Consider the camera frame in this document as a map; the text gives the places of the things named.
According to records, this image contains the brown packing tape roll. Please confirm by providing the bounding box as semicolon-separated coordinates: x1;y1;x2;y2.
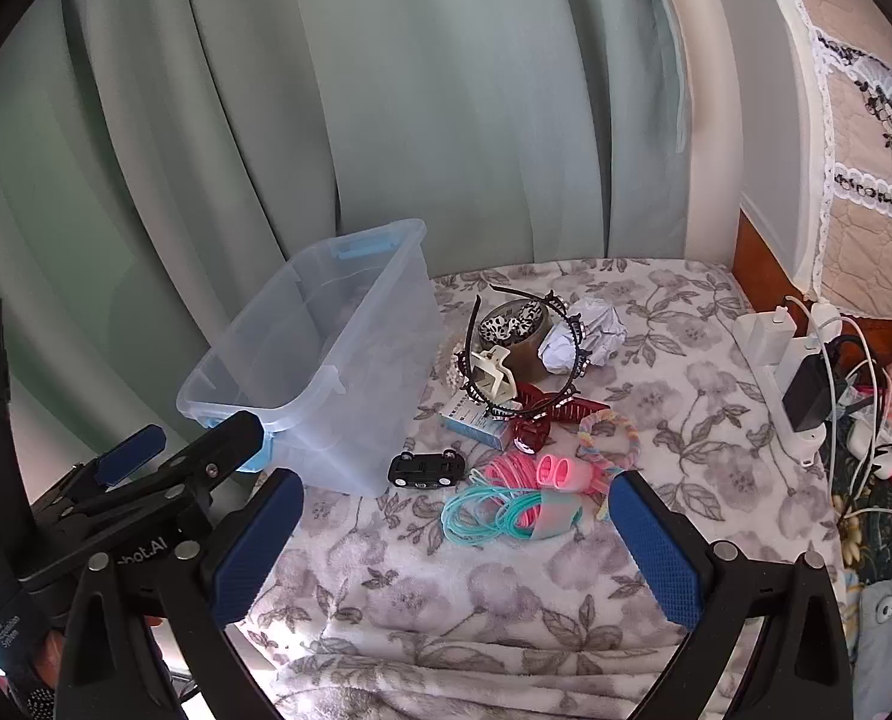
478;300;561;385

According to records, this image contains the pastel braided hair tie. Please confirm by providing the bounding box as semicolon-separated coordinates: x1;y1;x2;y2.
575;411;642;523

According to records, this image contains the white paper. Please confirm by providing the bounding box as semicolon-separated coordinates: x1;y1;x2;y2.
537;298;628;376

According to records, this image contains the grey floral blanket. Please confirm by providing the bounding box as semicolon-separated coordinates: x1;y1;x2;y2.
221;259;854;720

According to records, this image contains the leopard print scrunchie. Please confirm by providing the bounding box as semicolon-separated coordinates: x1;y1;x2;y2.
483;310;541;344

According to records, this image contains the white charger adapter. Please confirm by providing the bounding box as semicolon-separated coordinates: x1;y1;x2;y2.
744;306;804;370

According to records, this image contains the white power strip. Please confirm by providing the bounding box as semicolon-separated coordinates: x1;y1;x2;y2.
731;300;831;466

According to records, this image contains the white headboard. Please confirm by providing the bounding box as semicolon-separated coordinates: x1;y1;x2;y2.
641;0;839;302

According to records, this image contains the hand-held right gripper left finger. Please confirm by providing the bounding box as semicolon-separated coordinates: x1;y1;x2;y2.
56;467;306;720

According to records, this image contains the black charger adapter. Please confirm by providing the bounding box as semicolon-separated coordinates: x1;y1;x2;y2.
782;336;861;433

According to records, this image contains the teal cord coil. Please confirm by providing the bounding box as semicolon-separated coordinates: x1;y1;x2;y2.
441;486;586;547

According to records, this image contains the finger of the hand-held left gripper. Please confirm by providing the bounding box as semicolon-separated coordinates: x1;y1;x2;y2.
63;424;168;501
78;411;265;520

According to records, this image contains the pale green curtain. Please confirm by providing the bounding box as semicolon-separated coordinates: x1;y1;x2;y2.
0;0;693;541

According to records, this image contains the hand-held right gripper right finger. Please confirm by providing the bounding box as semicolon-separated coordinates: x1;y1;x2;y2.
609;469;857;720

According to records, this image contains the dark floral cloth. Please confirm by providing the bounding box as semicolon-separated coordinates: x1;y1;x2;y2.
832;476;892;587

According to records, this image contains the white charging cable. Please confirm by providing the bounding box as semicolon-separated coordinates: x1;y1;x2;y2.
817;313;892;518

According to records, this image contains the blue white medicine box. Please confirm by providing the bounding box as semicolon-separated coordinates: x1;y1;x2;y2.
440;390;514;448

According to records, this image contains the clear plastic storage box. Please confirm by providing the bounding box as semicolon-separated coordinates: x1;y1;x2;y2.
176;219;441;497

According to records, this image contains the pink cord coil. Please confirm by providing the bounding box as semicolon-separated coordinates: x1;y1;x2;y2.
468;454;541;497

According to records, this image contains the red hair claw clip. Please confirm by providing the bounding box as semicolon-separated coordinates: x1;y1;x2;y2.
507;382;612;458

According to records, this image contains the pink hair roller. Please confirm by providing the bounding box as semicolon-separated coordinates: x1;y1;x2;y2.
536;452;612;496

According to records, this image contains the beige quilted lace cover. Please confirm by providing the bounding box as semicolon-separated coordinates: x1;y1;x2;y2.
753;0;892;325

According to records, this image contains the black toothed headband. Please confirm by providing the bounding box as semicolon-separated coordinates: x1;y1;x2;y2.
465;289;594;422

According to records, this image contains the brown wooden bed frame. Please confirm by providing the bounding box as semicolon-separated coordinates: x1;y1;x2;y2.
735;210;892;362

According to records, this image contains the cream hair claw clip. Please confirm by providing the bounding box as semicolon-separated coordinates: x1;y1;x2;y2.
467;345;522;403

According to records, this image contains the black toy car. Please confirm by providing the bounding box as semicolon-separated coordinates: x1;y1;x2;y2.
386;448;466;493

